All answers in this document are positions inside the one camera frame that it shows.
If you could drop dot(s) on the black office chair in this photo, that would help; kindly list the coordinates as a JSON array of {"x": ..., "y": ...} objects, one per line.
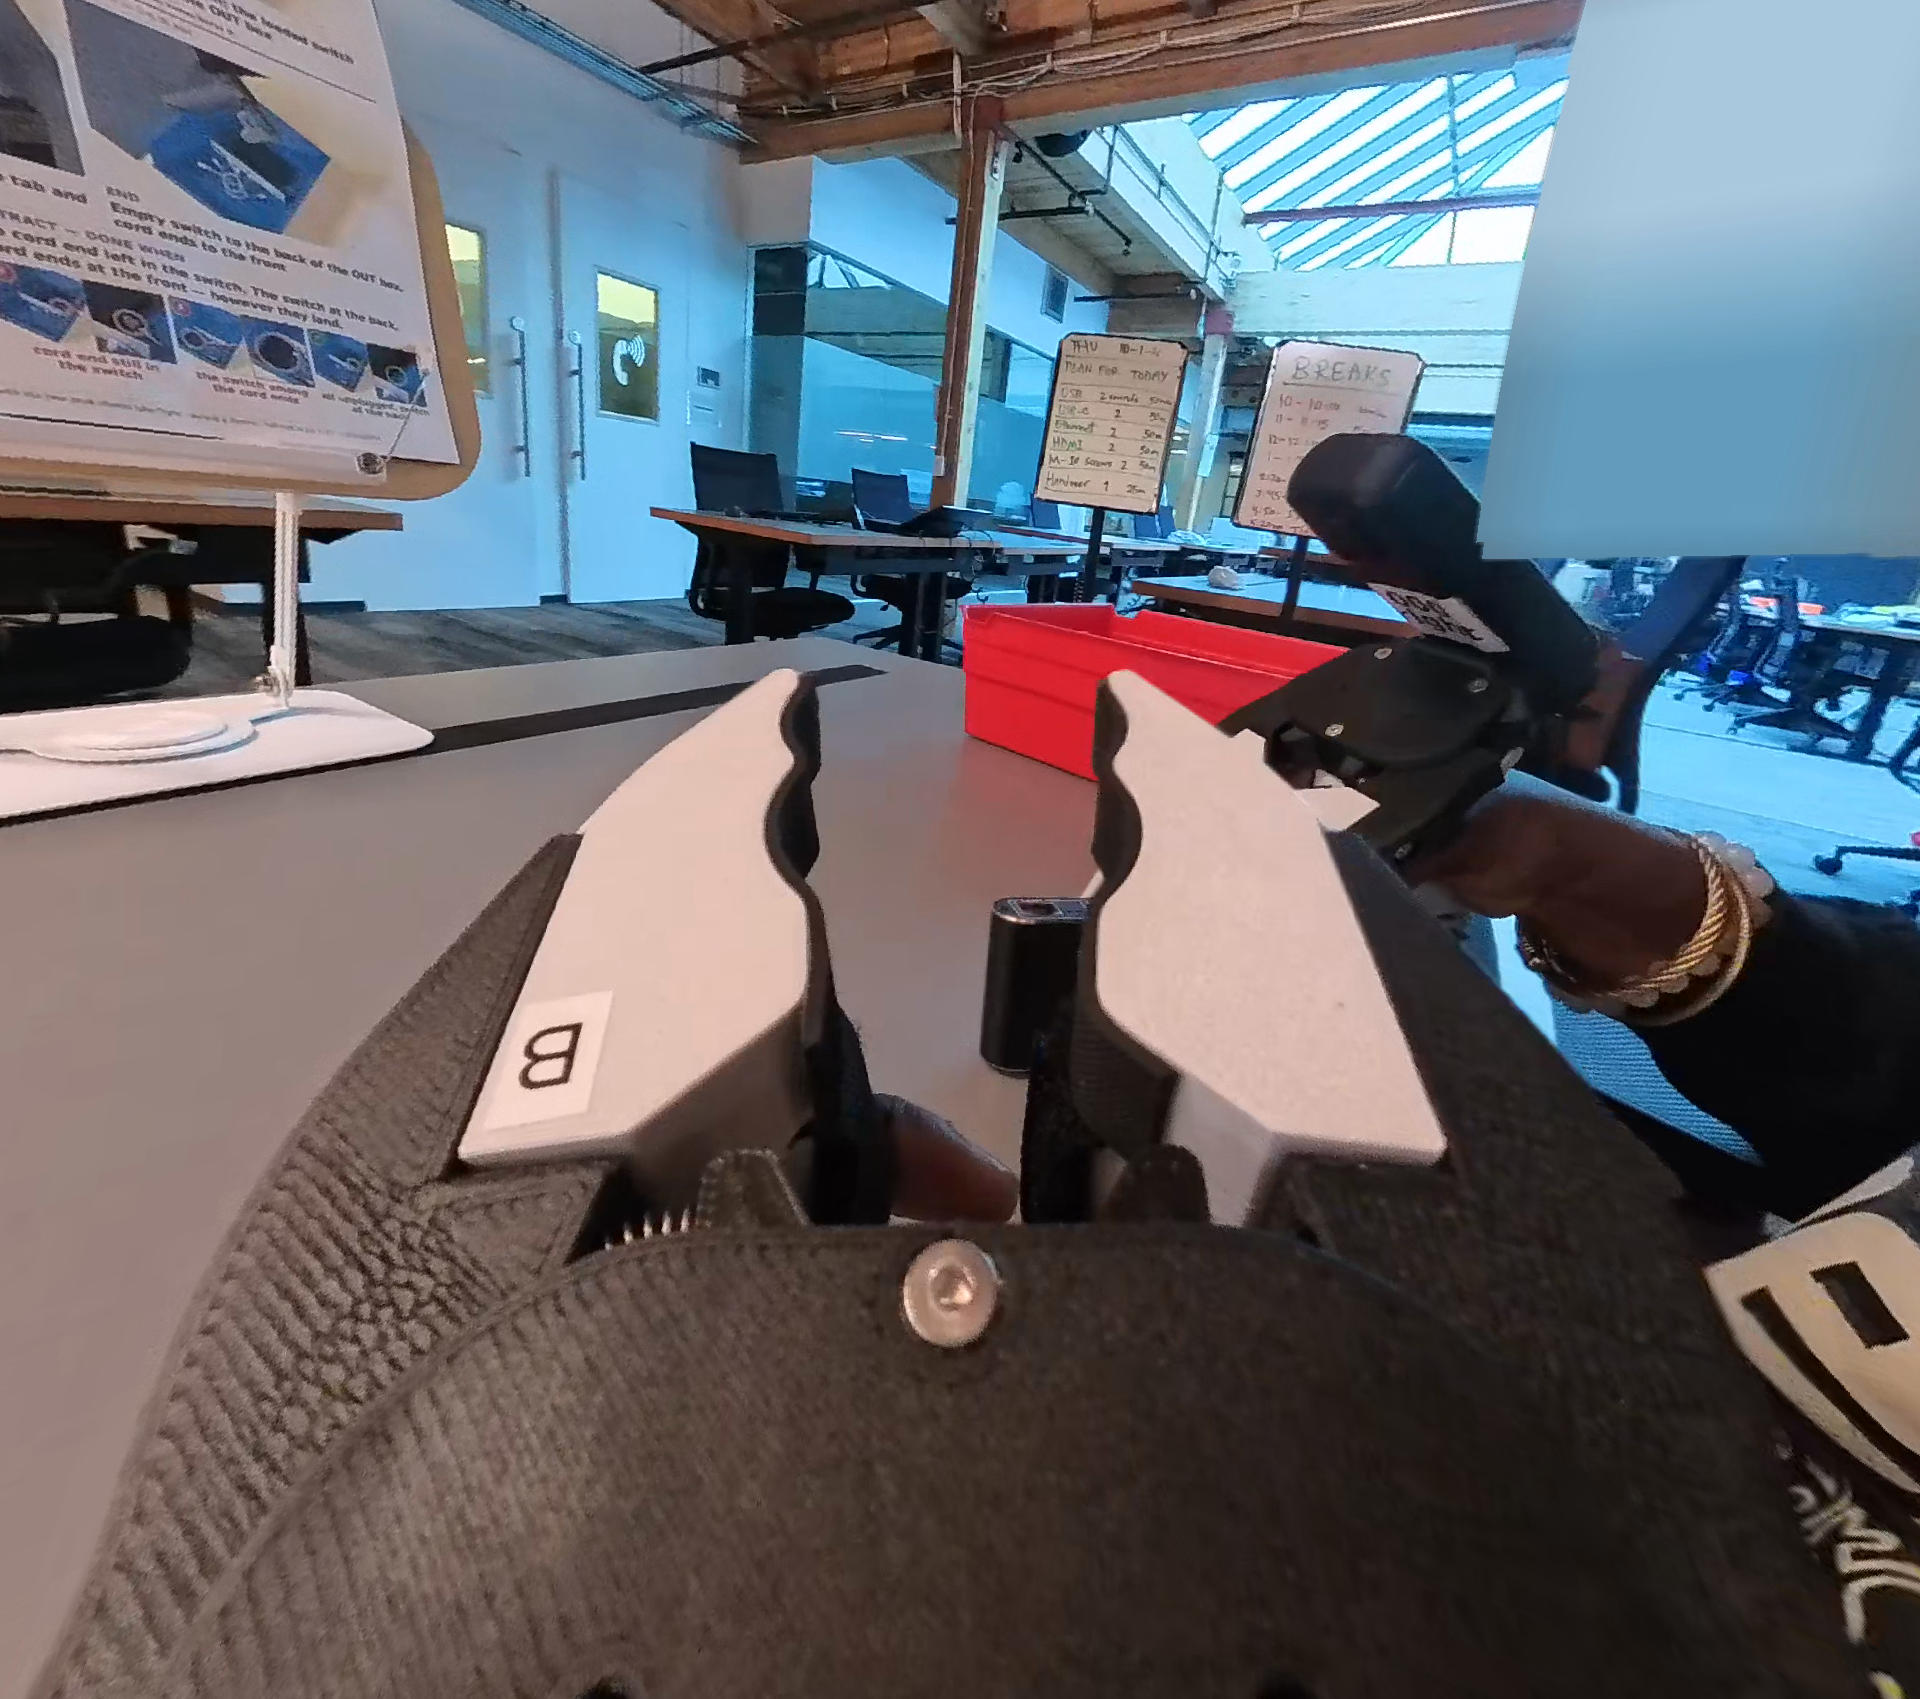
[
  {"x": 885, "y": 499},
  {"x": 735, "y": 485}
]

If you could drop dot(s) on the green phone sign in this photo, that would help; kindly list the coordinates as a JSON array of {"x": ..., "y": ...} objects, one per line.
[{"x": 627, "y": 349}]

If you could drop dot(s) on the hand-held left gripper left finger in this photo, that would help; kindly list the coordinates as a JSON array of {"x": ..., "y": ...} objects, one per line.
[{"x": 674, "y": 920}]

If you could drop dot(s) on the red plastic bin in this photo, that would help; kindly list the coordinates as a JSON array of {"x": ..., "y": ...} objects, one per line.
[{"x": 1050, "y": 687}]

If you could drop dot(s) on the person's right forearm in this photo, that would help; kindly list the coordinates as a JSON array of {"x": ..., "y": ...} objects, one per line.
[{"x": 1800, "y": 1054}]

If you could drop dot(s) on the black ethernet switch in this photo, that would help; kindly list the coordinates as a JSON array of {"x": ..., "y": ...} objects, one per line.
[{"x": 1021, "y": 994}]

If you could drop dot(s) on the wooden instruction board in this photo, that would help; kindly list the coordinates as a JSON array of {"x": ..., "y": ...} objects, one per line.
[{"x": 225, "y": 155}]

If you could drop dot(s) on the wooden office desk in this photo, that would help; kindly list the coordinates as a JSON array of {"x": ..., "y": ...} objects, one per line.
[{"x": 841, "y": 535}]

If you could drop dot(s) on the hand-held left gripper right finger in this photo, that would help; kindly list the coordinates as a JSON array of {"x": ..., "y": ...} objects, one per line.
[{"x": 1245, "y": 950}]

